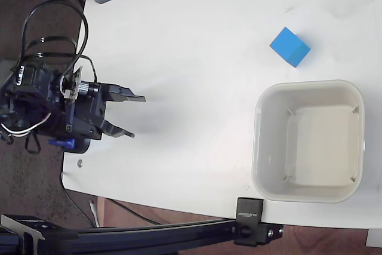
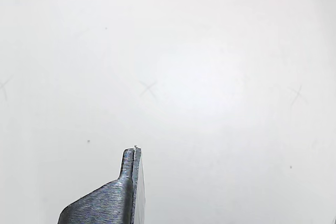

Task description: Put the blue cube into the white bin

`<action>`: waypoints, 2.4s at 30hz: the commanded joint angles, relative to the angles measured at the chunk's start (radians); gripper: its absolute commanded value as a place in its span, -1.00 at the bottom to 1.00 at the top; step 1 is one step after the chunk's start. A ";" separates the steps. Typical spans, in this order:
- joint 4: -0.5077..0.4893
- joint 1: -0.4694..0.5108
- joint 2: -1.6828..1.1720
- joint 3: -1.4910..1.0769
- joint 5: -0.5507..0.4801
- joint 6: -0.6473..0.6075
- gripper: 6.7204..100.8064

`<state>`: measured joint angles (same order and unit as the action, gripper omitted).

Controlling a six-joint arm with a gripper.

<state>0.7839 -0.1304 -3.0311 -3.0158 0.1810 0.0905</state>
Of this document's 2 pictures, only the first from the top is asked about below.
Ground blue base clamp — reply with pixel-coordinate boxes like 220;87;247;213
48;138;76;150

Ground black six-joint robot arm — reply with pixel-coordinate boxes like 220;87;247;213
0;56;91;153

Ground gripper camera circuit board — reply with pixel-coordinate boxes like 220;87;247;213
60;65;101;101

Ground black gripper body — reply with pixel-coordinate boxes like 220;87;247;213
64;82;109;141

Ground black floor cable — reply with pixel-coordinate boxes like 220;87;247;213
63;188;164;226

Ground black aluminium rail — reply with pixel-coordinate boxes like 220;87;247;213
0;213;239;255

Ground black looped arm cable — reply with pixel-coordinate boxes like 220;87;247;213
21;0;98;88

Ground blue cube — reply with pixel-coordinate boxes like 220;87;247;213
269;26;312;69

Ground black table clamp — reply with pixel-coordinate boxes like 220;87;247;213
233;197;284;247

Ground white square plastic bin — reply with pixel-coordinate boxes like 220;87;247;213
251;79;366;204

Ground white paper sheet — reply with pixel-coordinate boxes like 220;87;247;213
365;228;382;248

